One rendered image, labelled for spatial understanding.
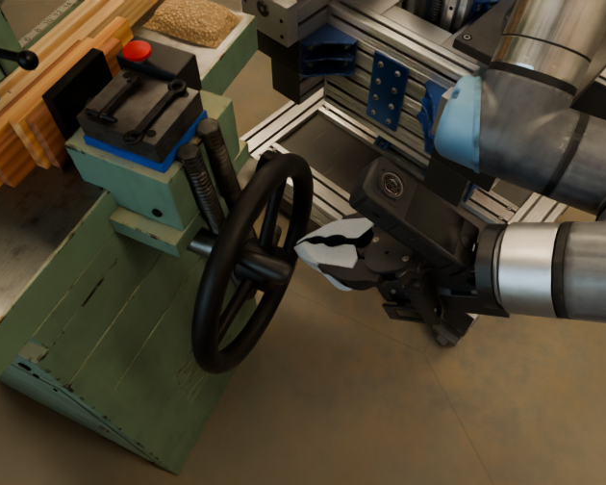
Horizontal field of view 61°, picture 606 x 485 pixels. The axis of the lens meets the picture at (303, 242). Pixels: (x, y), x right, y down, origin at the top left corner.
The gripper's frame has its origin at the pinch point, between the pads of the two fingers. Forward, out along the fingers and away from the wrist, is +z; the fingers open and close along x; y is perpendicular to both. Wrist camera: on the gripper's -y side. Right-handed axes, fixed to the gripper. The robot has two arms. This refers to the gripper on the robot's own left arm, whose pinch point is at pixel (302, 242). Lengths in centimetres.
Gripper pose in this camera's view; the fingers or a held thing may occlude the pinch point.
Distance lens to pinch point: 53.7
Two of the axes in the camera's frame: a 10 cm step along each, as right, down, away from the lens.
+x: 4.1, -7.7, 4.9
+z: -7.9, -0.3, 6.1
